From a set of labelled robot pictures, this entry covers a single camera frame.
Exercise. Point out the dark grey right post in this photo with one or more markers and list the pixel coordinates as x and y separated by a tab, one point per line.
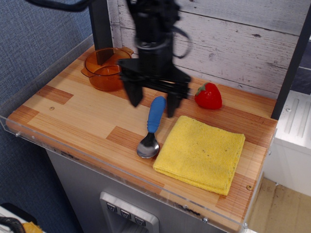
293	66

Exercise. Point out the yellow folded microfiber cloth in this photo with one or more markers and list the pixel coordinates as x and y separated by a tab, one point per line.
200	155

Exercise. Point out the yellow and black object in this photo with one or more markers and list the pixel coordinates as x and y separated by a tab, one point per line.
15	226

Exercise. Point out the red toy strawberry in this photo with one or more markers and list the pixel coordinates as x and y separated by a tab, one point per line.
208	96

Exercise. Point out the grey toy cabinet front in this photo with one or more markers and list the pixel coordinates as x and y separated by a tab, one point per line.
83	184

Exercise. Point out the clear acrylic counter guard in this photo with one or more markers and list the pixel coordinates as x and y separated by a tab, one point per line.
103	130

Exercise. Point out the white toy sink unit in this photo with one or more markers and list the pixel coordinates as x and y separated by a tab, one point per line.
288	162

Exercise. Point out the silver dispenser button panel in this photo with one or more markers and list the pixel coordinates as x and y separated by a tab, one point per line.
123	217

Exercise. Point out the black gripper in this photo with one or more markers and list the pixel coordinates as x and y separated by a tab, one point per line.
154	69

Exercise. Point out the dark grey post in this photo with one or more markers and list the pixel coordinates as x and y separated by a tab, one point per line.
100	23
293	66

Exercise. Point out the orange transparent plastic pot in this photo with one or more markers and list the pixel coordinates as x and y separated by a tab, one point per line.
102	69

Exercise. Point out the blue-handled metal spoon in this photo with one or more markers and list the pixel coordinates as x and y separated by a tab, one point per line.
149	146

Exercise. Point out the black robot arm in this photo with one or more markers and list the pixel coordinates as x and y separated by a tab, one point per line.
155	22

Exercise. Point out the dark grey left post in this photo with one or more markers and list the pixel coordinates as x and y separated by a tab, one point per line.
100	23

